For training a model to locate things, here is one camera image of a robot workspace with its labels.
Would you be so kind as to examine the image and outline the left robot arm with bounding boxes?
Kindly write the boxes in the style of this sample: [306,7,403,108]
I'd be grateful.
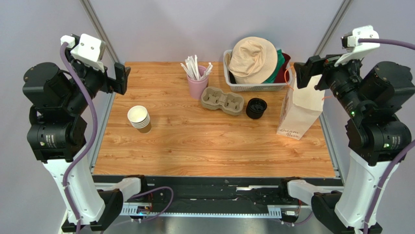
[22,62,147,233]

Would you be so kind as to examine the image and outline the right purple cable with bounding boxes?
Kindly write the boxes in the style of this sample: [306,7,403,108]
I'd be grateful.
[358,38,415,234]

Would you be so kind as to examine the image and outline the pink straw holder cup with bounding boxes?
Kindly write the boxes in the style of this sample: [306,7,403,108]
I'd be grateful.
[187,75,209,99]

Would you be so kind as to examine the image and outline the wrapped white straws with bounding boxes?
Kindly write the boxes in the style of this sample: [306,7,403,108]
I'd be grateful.
[180,55,213,81]

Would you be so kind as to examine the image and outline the cardboard cup carrier tray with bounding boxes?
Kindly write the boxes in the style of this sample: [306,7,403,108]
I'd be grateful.
[200,87,245,116]

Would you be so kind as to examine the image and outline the stack of black lids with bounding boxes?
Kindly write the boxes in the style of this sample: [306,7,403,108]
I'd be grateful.
[245,98,267,119]

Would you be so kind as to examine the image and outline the white plastic basket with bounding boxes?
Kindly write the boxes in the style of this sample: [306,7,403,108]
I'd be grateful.
[223,49,287,92]

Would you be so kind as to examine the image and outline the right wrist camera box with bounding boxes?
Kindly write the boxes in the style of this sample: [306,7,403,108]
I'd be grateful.
[334,25,380,67]

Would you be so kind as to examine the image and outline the dark red cloth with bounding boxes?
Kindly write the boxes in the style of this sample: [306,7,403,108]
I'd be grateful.
[274,52,291,83]

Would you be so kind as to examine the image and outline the stack of paper cups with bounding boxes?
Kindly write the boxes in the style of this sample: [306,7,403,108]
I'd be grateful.
[127,105,152,134]

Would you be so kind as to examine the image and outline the green cloth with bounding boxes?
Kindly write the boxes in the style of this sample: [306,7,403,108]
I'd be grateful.
[263,49,285,83]

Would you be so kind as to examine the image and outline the beige bucket hat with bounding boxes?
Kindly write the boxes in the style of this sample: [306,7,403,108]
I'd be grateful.
[228,37,279,84]

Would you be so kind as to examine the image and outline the white paper takeout bag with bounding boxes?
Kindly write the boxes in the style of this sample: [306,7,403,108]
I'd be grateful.
[277,75,325,140]

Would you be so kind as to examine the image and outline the purple cable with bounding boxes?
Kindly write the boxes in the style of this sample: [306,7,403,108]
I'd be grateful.
[59,41,99,234]
[358,38,415,234]

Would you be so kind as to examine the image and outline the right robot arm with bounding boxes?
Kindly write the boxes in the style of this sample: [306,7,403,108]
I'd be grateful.
[280,55,415,234]

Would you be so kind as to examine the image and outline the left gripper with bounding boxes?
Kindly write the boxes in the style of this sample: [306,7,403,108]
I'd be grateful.
[61,45,130,114]

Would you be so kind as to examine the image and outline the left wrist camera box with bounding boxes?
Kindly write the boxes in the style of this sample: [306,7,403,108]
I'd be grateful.
[60,34,106,73]

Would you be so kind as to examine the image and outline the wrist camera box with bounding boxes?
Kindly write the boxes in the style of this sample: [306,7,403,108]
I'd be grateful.
[60,34,106,73]
[334,25,380,67]

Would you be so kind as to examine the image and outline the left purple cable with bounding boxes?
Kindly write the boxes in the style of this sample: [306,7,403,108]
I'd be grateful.
[59,41,99,234]

